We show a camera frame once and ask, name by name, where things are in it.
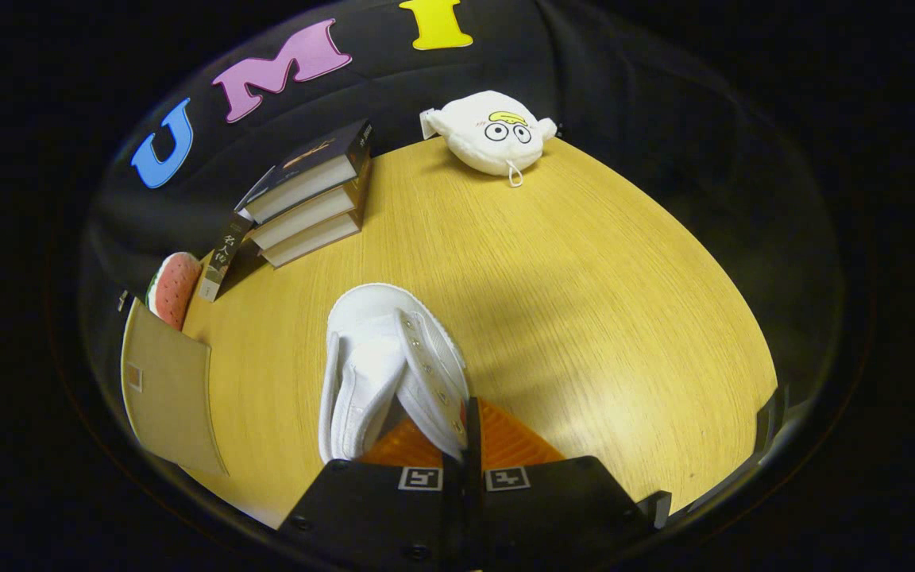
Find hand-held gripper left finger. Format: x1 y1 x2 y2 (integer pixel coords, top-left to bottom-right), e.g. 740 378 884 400
277 415 466 572

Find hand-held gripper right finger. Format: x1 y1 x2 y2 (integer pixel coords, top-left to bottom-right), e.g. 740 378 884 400
464 396 657 572

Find white canvas shoe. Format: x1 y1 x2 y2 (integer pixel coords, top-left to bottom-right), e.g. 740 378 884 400
318 283 472 463

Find beige fabric storage box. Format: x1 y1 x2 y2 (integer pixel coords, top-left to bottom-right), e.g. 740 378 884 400
121 298 230 477

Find brown cover book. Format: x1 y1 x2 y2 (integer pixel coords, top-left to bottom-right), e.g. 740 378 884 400
247 171 371 251
259 208 365 269

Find white portrait cover book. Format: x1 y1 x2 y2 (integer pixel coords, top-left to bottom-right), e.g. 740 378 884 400
198 211 256 303

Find white cartoon face plush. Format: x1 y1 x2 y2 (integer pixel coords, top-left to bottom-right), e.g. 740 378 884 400
419 90 558 188

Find watermelon slice plush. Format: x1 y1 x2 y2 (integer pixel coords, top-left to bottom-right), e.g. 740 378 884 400
145 252 203 331

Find black cover book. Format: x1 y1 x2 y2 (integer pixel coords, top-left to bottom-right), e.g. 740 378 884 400
235 119 373 225

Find black backdrop cloth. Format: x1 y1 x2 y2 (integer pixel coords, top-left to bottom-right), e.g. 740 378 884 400
80 0 840 382

